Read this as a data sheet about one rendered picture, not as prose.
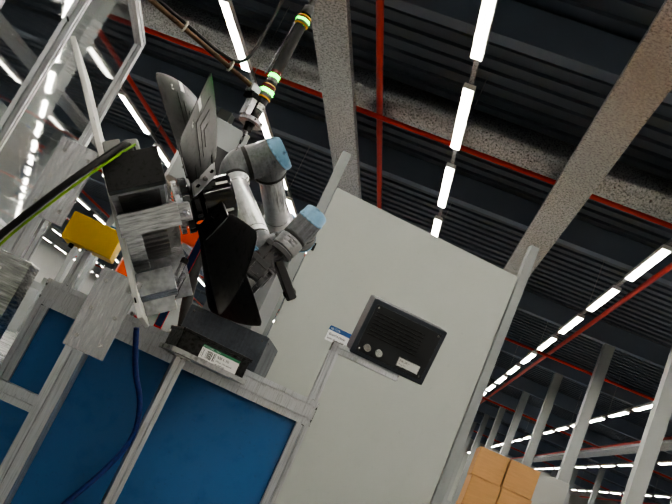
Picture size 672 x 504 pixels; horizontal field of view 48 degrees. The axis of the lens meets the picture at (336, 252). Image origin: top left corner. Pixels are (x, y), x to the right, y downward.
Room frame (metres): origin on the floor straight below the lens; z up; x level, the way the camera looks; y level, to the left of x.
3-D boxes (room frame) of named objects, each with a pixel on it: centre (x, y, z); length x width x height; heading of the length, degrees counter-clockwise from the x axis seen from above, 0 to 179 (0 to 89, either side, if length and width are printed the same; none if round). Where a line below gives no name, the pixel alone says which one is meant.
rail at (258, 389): (2.35, 0.30, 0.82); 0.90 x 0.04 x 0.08; 95
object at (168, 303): (1.95, 0.37, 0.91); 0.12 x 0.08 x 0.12; 95
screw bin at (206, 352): (2.19, 0.22, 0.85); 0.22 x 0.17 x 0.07; 110
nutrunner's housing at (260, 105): (1.98, 0.37, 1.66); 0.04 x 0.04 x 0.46
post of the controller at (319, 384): (2.39, -0.13, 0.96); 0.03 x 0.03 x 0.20; 5
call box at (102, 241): (2.31, 0.69, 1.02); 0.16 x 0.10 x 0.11; 95
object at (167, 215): (1.63, 0.40, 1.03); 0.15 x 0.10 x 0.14; 95
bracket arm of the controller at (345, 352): (2.40, -0.23, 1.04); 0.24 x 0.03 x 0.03; 95
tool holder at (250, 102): (1.97, 0.37, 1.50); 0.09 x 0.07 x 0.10; 130
